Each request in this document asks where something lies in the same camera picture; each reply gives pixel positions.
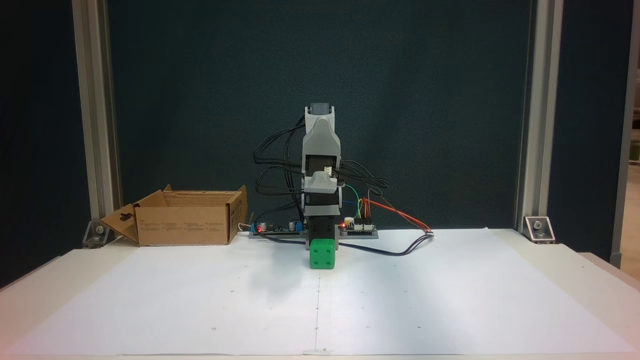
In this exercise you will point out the green die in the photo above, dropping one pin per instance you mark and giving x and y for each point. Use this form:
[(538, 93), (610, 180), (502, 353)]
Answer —
[(322, 254)]

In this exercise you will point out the grey printed Koch robot arm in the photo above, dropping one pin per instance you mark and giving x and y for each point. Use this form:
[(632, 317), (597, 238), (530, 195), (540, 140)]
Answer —
[(322, 142)]

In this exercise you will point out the motor driver circuit board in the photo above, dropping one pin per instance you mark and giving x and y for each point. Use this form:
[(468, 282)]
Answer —
[(359, 227)]

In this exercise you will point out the blue power circuit board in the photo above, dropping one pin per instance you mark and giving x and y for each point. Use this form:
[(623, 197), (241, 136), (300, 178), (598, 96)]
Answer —
[(280, 227)]

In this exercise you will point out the open cardboard box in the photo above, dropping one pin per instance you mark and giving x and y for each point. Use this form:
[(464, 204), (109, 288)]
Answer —
[(185, 231)]

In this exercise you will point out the large white paper sheet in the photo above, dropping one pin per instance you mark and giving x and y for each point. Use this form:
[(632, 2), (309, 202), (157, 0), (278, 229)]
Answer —
[(200, 300)]

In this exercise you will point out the metal corner bracket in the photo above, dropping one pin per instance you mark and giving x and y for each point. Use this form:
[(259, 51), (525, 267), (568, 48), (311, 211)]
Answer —
[(539, 229), (97, 235)]

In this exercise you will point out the aluminium frame post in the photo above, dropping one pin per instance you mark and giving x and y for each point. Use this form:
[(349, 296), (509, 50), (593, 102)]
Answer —
[(540, 125), (97, 125)]

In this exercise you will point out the grey partition frame upright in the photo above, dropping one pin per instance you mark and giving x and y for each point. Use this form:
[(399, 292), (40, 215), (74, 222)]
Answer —
[(622, 150)]

